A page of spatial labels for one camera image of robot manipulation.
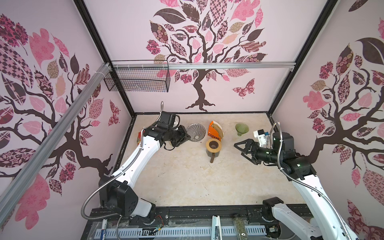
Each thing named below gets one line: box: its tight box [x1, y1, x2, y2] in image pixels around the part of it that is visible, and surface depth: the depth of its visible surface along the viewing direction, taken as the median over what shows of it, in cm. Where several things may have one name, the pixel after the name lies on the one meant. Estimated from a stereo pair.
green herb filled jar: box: [233, 216, 249, 240], surface depth 69 cm
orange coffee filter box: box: [208, 120, 221, 142], surface depth 103 cm
